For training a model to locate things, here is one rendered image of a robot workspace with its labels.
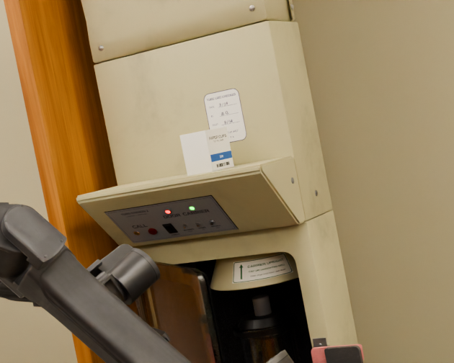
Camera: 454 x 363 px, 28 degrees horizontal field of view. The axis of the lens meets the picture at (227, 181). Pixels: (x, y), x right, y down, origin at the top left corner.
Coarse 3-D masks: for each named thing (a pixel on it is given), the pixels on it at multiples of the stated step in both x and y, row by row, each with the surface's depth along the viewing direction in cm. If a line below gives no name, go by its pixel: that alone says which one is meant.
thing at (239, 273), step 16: (240, 256) 143; (256, 256) 142; (272, 256) 142; (288, 256) 143; (224, 272) 144; (240, 272) 142; (256, 272) 141; (272, 272) 141; (288, 272) 141; (224, 288) 143; (240, 288) 141
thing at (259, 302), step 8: (256, 296) 150; (264, 296) 148; (256, 304) 148; (264, 304) 148; (256, 312) 149; (264, 312) 148; (272, 312) 149; (280, 312) 148; (248, 320) 147; (256, 320) 146; (264, 320) 146; (272, 320) 146; (280, 320) 146; (288, 320) 147; (240, 328) 148; (248, 328) 146; (256, 328) 145
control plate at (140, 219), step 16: (128, 208) 136; (144, 208) 135; (160, 208) 134; (176, 208) 133; (208, 208) 132; (128, 224) 139; (144, 224) 139; (160, 224) 138; (176, 224) 137; (192, 224) 136; (208, 224) 135; (224, 224) 134; (144, 240) 142
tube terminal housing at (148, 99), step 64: (128, 64) 143; (192, 64) 138; (256, 64) 133; (128, 128) 145; (192, 128) 140; (256, 128) 135; (320, 192) 139; (192, 256) 143; (320, 256) 136; (320, 320) 134
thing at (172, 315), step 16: (160, 272) 134; (176, 272) 127; (192, 272) 120; (160, 288) 135; (176, 288) 128; (192, 288) 122; (144, 304) 145; (160, 304) 137; (176, 304) 130; (192, 304) 123; (208, 304) 119; (160, 320) 138; (176, 320) 131; (192, 320) 124; (208, 320) 119; (176, 336) 133; (192, 336) 126; (208, 336) 120; (192, 352) 127; (208, 352) 121
